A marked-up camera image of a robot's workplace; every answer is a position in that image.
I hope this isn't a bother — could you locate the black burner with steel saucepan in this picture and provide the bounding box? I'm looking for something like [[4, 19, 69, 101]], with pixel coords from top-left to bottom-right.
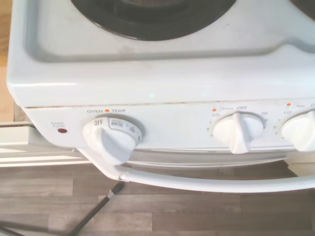
[[70, 0, 234, 41]]

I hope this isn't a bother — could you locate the black burner with wok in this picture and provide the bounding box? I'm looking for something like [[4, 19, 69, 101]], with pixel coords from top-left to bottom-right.
[[289, 0, 315, 15]]

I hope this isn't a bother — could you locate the white oven temperature knob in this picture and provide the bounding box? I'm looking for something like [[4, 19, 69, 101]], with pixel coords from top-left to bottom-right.
[[82, 117, 146, 166]]

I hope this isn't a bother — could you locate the white oven door handle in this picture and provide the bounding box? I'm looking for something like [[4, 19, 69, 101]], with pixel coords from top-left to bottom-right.
[[76, 147, 315, 193]]

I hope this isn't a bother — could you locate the white burner knob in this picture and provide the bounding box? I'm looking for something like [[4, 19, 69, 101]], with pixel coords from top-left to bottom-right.
[[280, 110, 315, 152], [212, 112, 266, 155]]

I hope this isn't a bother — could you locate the black floor cable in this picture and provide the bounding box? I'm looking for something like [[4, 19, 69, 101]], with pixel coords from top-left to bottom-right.
[[67, 184, 124, 236]]

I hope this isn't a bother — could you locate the white electric stove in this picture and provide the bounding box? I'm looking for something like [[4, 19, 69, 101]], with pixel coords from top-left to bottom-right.
[[6, 0, 315, 193]]

